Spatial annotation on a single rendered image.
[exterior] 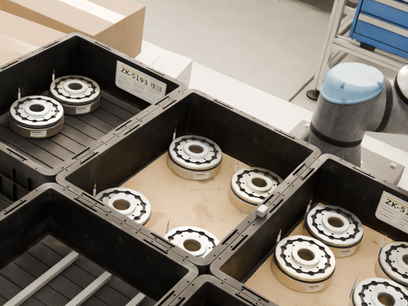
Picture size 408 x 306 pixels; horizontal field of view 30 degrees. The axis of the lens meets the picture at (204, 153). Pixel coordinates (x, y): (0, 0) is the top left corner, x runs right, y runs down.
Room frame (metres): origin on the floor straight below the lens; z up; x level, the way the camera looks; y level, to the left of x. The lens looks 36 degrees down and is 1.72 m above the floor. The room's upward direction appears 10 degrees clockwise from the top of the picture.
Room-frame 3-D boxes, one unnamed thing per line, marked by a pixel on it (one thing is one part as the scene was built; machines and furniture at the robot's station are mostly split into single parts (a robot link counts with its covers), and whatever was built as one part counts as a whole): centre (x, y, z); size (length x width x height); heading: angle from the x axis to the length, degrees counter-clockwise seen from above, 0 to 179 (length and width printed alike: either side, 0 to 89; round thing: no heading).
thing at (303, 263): (0.93, -0.19, 0.86); 0.05 x 0.05 x 0.01
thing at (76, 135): (1.18, 0.27, 0.87); 0.40 x 0.30 x 0.11; 152
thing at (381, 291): (0.86, -0.32, 0.86); 0.05 x 0.05 x 0.01
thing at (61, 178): (1.04, 0.01, 0.92); 0.40 x 0.30 x 0.02; 152
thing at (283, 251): (0.93, -0.19, 0.86); 0.10 x 0.10 x 0.01
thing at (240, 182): (1.10, -0.11, 0.86); 0.10 x 0.10 x 0.01
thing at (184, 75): (1.56, 0.15, 0.75); 0.20 x 0.12 x 0.09; 164
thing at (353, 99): (1.37, -0.28, 0.91); 0.13 x 0.12 x 0.14; 102
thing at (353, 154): (1.36, -0.27, 0.80); 0.15 x 0.15 x 0.10
